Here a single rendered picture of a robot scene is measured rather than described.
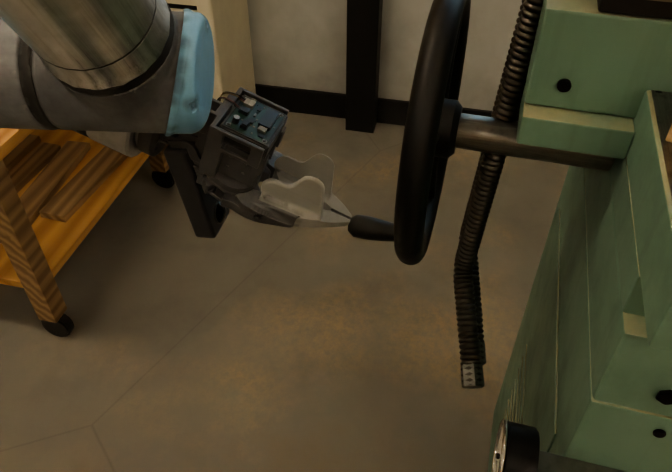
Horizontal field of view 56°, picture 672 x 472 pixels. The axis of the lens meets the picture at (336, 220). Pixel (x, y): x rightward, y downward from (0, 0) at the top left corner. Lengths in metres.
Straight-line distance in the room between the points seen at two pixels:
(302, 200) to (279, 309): 0.96
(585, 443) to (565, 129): 0.28
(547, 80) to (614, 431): 0.31
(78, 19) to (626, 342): 0.43
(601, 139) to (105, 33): 0.41
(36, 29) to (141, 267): 1.35
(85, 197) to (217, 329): 0.46
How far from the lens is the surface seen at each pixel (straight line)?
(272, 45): 2.13
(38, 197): 1.68
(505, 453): 0.56
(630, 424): 0.60
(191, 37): 0.46
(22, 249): 1.39
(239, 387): 1.41
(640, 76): 0.59
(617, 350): 0.53
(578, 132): 0.59
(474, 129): 0.64
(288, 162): 0.62
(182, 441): 1.37
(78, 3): 0.37
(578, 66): 0.58
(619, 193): 0.61
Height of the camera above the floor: 1.17
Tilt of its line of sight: 42 degrees down
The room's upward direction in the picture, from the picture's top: straight up
